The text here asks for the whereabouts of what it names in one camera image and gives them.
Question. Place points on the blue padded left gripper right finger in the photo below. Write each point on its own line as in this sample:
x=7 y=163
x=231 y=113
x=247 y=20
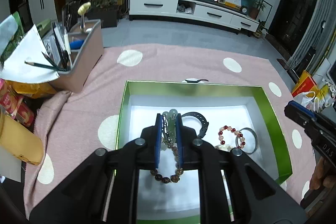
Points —
x=178 y=123

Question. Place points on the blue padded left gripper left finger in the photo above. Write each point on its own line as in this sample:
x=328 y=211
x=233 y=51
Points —
x=157 y=148

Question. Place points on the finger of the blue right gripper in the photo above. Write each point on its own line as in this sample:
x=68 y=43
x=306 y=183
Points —
x=295 y=110

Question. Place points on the green jade pendant keychain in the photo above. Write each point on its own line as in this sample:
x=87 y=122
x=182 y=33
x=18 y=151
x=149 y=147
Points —
x=168 y=129

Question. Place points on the black wristwatch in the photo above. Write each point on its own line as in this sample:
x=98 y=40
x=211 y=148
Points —
x=201 y=119

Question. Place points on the cream shell ornament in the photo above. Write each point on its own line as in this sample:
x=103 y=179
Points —
x=224 y=147

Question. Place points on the yellow shopping bag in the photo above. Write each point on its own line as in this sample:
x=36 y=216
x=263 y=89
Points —
x=306 y=83

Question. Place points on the green cardboard box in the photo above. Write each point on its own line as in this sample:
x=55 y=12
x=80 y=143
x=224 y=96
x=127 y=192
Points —
x=245 y=108

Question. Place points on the grey curtain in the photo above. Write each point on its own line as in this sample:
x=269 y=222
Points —
x=324 y=10

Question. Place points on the pink polka dot tablecloth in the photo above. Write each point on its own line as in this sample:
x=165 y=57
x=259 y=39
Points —
x=72 y=125

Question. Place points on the pink desk organizer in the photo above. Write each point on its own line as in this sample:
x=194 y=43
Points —
x=83 y=59

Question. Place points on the white TV cabinet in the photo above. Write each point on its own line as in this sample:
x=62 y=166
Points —
x=193 y=10

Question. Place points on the potted green plant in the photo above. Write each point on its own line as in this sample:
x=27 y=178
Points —
x=108 y=11

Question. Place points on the yellow bear cup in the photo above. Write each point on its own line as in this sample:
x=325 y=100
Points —
x=19 y=141

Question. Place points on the white paper sheet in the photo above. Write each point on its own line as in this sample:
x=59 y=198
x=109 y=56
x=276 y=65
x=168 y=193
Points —
x=30 y=49

